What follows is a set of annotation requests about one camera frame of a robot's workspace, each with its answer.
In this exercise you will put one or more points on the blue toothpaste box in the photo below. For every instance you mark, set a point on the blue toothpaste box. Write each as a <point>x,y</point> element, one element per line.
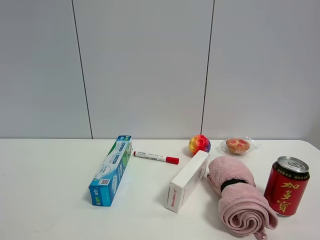
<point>105,183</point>

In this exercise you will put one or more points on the red white marker pen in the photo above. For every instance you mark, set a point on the red white marker pen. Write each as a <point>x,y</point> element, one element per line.
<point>156,157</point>

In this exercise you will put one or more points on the rolled pink towel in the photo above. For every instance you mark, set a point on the rolled pink towel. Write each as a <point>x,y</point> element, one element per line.
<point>241,207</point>

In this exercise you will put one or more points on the black hair band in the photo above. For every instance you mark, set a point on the black hair band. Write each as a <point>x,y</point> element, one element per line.
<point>231,182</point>

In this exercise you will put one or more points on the rainbow dimpled ball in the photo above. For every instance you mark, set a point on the rainbow dimpled ball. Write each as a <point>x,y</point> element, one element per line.
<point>199,143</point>

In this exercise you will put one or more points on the red drink can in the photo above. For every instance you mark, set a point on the red drink can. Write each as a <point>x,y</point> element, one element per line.
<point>286,185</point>

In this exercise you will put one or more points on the wrapped small pastry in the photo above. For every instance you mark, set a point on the wrapped small pastry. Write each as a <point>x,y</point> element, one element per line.
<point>238,146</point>

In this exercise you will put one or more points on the white cardboard box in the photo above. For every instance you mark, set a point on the white cardboard box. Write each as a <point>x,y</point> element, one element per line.
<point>185,182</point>

